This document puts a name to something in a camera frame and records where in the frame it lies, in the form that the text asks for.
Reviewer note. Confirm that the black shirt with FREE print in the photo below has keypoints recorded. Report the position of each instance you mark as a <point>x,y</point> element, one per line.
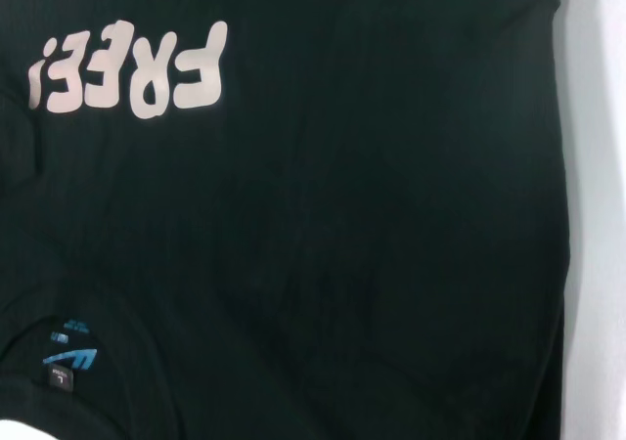
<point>342,215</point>

